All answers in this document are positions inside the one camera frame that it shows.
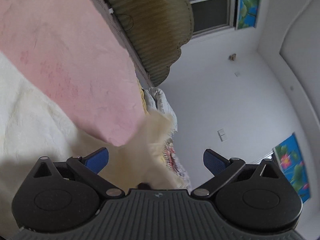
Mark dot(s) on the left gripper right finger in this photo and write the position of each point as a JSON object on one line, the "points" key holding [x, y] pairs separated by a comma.
{"points": [[223, 170]]}

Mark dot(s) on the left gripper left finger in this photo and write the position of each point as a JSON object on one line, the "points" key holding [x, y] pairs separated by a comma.
{"points": [[86, 170]]}

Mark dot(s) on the white lace pants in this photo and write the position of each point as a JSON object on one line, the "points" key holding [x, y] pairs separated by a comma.
{"points": [[32, 126]]}

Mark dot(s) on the zebra floral quilt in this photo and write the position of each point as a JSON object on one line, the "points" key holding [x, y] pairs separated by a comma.
{"points": [[172, 162]]}

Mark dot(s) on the lotus flower poster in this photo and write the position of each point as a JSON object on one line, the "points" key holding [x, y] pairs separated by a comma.
{"points": [[290, 160], [247, 13]]}

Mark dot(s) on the yellow blanket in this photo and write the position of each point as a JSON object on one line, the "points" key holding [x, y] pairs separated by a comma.
{"points": [[141, 90]]}

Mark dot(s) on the white printed pillow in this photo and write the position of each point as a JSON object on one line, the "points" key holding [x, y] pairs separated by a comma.
{"points": [[155, 99]]}

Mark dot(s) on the beige patterned mattress cover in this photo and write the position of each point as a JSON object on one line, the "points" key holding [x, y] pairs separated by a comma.
{"points": [[110, 17]]}

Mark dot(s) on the pink bed sheet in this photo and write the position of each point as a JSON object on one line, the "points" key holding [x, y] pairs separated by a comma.
{"points": [[68, 51]]}

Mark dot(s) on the olive green padded headboard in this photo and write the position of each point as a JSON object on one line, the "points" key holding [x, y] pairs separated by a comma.
{"points": [[157, 29]]}

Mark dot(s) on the dark window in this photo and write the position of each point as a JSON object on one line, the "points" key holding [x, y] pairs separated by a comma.
{"points": [[212, 15]]}

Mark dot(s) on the white wall switch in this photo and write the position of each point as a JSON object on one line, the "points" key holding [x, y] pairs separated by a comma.
{"points": [[222, 135]]}

